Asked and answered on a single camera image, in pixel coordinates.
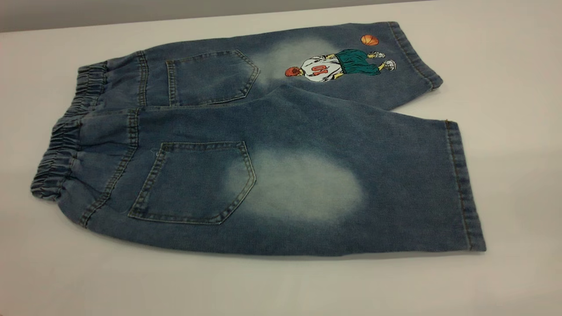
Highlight blue denim shorts with basketball print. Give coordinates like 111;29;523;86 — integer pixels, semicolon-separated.
30;21;487;256

